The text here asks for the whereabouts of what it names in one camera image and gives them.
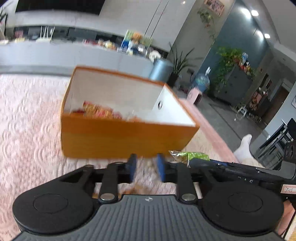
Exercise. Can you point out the black dining table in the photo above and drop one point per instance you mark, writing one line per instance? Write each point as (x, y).
(277, 136)

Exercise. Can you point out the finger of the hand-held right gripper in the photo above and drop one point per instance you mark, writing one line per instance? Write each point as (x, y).
(208, 163)

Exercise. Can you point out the pink stool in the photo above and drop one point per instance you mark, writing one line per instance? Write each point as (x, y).
(194, 96)

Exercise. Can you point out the white stool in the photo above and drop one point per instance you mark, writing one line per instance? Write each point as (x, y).
(242, 111)

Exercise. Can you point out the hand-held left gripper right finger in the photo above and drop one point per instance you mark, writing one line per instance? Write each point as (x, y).
(161, 169)

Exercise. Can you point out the green snack packet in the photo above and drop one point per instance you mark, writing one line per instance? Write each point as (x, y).
(192, 157)

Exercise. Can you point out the pink lace bedspread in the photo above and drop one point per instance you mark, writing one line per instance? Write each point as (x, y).
(30, 129)

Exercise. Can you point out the grey cabinet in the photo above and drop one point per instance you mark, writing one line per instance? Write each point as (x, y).
(235, 85)

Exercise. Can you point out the black television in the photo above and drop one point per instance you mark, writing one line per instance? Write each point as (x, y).
(57, 5)

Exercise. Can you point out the framed wall picture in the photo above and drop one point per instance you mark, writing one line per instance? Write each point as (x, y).
(214, 6)

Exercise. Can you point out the orange cardboard box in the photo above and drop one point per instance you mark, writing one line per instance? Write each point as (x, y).
(120, 139)

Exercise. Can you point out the white router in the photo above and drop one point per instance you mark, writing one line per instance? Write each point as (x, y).
(45, 37)

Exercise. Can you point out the blue water jug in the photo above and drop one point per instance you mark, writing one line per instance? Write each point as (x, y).
(202, 81)

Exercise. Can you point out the red snack packet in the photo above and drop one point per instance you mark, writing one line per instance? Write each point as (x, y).
(97, 110)

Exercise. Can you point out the grey trash can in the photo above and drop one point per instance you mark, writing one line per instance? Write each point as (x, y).
(160, 69)

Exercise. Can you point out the person's white sock foot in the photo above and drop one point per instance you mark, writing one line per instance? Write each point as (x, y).
(244, 148)

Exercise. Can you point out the tall potted plant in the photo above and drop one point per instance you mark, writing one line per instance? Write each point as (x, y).
(179, 64)

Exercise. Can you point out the hanging vine plant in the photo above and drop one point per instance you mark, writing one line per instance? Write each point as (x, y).
(208, 20)

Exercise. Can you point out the plush toy gift box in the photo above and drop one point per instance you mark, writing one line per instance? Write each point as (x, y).
(136, 42)

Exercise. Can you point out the clear packet of red dates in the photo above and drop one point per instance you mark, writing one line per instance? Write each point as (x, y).
(146, 177)

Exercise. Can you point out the grey television console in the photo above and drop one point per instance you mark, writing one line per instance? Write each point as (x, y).
(76, 55)

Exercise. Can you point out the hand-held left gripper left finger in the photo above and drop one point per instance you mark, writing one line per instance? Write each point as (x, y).
(132, 167)

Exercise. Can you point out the green climbing plant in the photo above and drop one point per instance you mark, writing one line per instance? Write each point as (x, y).
(225, 62)

